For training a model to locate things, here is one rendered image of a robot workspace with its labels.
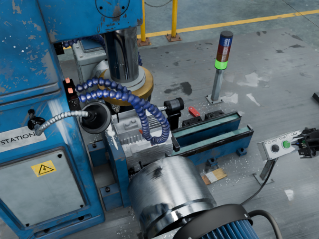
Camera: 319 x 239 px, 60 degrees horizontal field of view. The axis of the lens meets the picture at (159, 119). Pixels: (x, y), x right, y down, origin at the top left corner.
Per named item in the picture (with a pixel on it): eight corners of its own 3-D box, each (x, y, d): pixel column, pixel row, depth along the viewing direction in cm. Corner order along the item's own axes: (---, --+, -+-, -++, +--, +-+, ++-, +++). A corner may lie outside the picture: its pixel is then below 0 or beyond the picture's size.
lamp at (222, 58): (220, 63, 138) (221, 56, 135) (213, 57, 142) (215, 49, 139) (230, 60, 140) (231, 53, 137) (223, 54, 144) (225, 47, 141)
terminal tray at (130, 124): (119, 147, 102) (117, 135, 97) (112, 127, 109) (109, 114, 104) (150, 138, 105) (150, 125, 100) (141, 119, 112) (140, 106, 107)
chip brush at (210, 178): (188, 194, 119) (188, 193, 119) (182, 185, 122) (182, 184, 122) (227, 176, 126) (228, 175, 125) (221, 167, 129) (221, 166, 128)
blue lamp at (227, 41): (222, 47, 132) (224, 39, 129) (216, 41, 136) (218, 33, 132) (233, 45, 133) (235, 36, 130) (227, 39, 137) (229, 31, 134)
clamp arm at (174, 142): (151, 110, 126) (173, 152, 110) (151, 105, 124) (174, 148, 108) (158, 108, 127) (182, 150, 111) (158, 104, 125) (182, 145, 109)
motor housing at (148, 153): (126, 179, 111) (122, 150, 97) (114, 144, 123) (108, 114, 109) (172, 163, 116) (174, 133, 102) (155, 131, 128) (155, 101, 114)
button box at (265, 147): (262, 160, 107) (270, 160, 102) (256, 142, 108) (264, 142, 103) (297, 147, 111) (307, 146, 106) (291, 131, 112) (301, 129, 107)
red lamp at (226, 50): (221, 56, 135) (222, 47, 132) (215, 49, 139) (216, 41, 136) (231, 53, 137) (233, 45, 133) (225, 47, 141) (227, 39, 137)
